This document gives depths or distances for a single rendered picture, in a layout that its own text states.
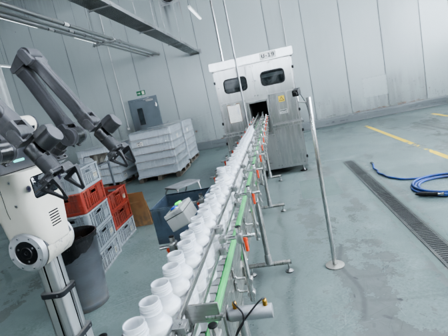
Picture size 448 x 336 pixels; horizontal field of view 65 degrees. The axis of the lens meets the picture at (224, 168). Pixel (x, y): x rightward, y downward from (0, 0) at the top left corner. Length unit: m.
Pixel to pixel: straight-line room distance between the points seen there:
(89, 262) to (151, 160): 5.28
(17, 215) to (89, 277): 1.78
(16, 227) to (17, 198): 0.13
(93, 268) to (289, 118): 4.11
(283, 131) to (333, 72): 5.88
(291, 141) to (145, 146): 3.54
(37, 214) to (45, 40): 12.60
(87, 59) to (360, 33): 8.74
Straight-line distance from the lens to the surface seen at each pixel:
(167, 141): 8.06
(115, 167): 8.69
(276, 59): 6.15
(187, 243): 0.89
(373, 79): 12.03
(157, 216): 2.10
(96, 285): 3.29
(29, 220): 1.53
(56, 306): 1.71
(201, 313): 0.77
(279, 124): 6.15
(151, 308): 0.65
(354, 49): 11.94
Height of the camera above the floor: 1.47
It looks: 11 degrees down
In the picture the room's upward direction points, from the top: 12 degrees counter-clockwise
